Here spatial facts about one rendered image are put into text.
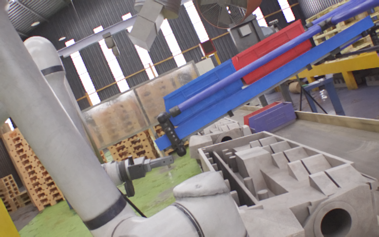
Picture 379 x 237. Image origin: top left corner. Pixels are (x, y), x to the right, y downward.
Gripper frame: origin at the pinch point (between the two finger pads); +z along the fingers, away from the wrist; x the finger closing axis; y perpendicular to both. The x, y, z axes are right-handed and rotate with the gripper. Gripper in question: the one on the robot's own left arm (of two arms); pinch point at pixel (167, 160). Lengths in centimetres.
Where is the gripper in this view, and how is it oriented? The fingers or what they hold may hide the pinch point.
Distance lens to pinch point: 121.1
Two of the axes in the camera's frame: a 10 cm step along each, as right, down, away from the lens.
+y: -2.5, -9.7, -0.6
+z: 9.7, -2.5, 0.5
